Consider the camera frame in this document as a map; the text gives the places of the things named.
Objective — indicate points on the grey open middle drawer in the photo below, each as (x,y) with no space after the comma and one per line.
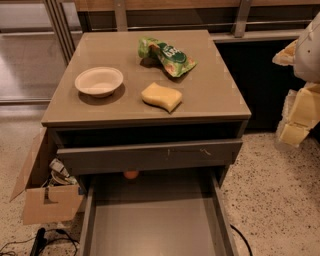
(160,213)

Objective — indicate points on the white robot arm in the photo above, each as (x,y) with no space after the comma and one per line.
(307,54)

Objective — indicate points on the green chip bag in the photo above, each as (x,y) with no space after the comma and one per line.
(175,62)

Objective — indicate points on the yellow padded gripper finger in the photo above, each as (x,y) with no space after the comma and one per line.
(300,114)
(285,57)

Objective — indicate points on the grey drawer cabinet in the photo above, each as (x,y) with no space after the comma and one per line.
(149,124)

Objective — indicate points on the white paper bowl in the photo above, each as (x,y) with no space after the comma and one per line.
(99,82)

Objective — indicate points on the black power strip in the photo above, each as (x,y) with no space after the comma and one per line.
(39,242)

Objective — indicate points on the orange ball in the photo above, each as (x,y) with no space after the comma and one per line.
(130,175)

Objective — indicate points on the grey top drawer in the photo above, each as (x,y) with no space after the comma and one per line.
(153,148)

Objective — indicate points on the brown cardboard box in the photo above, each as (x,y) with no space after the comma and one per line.
(44,203)

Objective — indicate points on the yellow sponge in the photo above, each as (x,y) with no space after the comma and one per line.
(160,96)

